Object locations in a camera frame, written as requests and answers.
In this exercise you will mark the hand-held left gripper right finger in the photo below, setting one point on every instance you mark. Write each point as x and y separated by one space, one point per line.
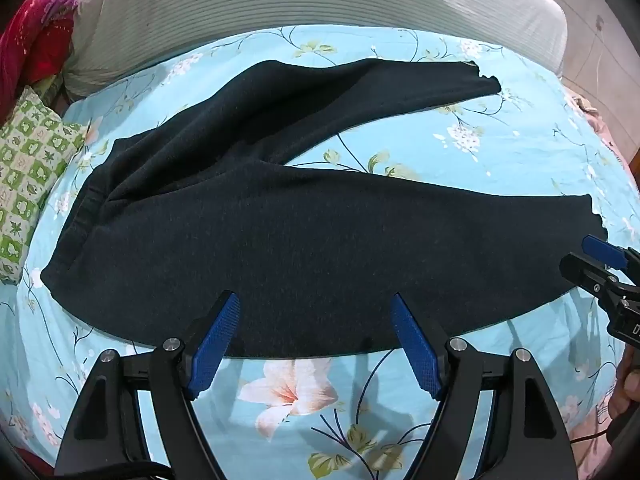
416 346

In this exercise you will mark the dark navy pants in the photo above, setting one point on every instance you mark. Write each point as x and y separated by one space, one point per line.
280 240

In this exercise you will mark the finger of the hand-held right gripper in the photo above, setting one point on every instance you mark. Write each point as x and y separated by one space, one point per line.
590 272
607 252

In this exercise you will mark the green checked pillow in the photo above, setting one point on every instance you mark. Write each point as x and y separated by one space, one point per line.
30 170

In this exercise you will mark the light blue floral bedsheet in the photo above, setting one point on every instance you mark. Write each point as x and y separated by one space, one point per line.
320 410

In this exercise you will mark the pink floral cloth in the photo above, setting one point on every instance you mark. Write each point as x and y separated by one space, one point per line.
592 430

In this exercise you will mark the white ribbed bolster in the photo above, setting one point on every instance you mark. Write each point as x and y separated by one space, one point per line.
280 5

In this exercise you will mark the person's right hand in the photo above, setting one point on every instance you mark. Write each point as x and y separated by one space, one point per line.
629 385

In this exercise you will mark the red patterned cloth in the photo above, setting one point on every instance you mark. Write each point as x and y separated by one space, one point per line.
42 35

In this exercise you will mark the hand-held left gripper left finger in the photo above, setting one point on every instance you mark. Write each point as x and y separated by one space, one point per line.
215 346

